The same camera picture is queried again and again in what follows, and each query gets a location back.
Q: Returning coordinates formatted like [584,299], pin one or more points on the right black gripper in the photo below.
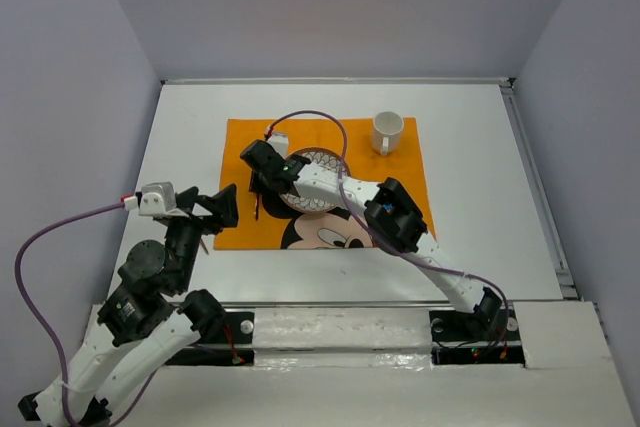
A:
[256,185]

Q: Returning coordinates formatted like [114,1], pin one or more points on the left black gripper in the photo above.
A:
[223,203]

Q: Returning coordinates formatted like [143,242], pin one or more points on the orange Mickey Mouse cloth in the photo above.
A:
[269,221]

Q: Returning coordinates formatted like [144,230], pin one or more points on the floral patterned plate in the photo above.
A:
[315,194]

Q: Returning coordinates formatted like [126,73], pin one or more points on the white ceramic mug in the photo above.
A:
[387,131]

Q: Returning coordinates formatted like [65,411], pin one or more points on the copper knife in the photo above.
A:
[203,246]

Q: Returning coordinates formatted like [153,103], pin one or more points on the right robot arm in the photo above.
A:
[394,221]

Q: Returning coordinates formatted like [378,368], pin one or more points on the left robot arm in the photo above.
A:
[147,319]

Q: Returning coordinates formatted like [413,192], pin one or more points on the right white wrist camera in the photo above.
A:
[279,141]

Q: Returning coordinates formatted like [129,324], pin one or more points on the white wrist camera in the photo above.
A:
[157,200]
[279,141]

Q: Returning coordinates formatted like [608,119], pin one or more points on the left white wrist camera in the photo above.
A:
[157,200]

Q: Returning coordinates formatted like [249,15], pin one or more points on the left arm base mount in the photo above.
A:
[229,346]

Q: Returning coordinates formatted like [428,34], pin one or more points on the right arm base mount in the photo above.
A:
[453,344]

